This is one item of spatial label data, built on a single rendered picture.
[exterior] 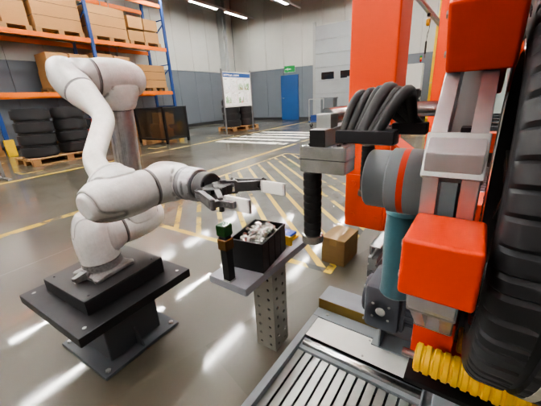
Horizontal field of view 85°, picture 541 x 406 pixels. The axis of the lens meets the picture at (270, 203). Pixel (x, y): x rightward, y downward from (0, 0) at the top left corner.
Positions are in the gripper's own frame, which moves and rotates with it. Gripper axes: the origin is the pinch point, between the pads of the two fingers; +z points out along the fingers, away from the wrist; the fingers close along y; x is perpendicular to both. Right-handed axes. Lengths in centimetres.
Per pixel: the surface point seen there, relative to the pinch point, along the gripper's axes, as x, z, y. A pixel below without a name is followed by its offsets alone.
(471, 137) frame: 15.3, 36.7, 8.0
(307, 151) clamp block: 11.1, 12.2, 2.2
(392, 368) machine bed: -75, 24, -40
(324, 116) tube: 17.2, 14.9, 1.4
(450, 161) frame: 12.6, 35.1, 9.7
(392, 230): -13.6, 22.2, -25.2
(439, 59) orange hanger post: 44, -1, -253
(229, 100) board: 18, -625, -675
